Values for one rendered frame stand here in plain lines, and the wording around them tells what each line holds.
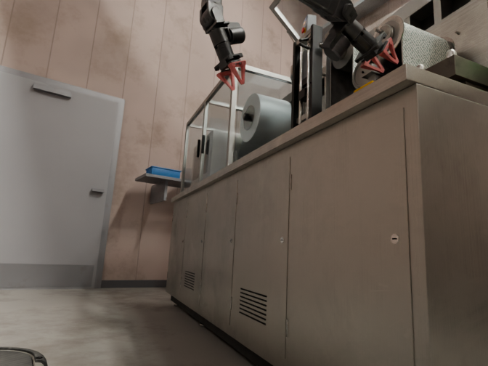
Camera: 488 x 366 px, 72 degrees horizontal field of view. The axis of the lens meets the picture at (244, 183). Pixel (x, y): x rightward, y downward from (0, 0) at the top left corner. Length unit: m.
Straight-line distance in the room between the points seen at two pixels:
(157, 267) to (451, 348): 3.72
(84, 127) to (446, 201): 3.78
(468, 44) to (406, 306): 1.09
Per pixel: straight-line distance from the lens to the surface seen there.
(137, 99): 4.49
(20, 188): 3.99
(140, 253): 4.20
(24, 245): 3.96
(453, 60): 1.13
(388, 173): 0.85
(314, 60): 1.53
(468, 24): 1.66
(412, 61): 1.35
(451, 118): 0.92
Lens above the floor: 0.48
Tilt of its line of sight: 11 degrees up
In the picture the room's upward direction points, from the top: 3 degrees clockwise
